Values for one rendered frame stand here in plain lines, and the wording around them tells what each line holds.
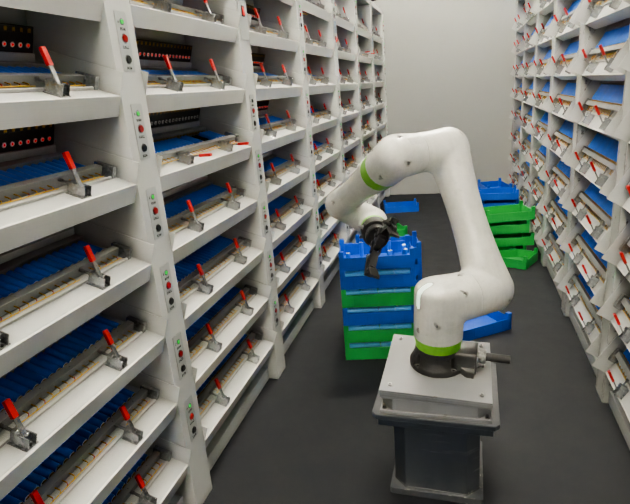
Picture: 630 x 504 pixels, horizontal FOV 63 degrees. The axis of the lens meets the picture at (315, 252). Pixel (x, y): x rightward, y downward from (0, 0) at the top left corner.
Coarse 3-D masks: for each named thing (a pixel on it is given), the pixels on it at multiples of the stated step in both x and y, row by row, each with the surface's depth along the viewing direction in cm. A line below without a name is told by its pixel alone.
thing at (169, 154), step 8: (224, 136) 174; (232, 136) 177; (192, 144) 153; (200, 144) 156; (208, 144) 160; (216, 144) 166; (160, 152) 137; (168, 152) 139; (176, 152) 142; (192, 152) 151; (200, 152) 153
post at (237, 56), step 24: (216, 0) 169; (192, 48) 176; (216, 48) 174; (240, 48) 172; (216, 120) 182; (240, 120) 179; (240, 168) 185; (264, 192) 193; (264, 264) 194; (264, 312) 201
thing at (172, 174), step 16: (160, 128) 156; (176, 128) 166; (208, 128) 183; (224, 128) 181; (240, 128) 180; (160, 160) 124; (208, 160) 150; (224, 160) 162; (240, 160) 175; (160, 176) 126; (176, 176) 134; (192, 176) 143
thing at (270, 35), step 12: (252, 12) 224; (252, 24) 198; (264, 24) 235; (276, 24) 234; (252, 36) 183; (264, 36) 193; (276, 36) 217; (288, 36) 233; (276, 48) 209; (288, 48) 223
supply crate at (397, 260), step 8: (408, 240) 220; (344, 248) 224; (352, 248) 224; (368, 248) 224; (384, 248) 223; (392, 248) 223; (400, 248) 223; (408, 248) 221; (344, 256) 224; (352, 256) 223; (384, 256) 204; (392, 256) 204; (400, 256) 203; (408, 256) 203; (344, 264) 206; (352, 264) 206; (360, 264) 206; (384, 264) 205; (392, 264) 205; (400, 264) 204; (408, 264) 204
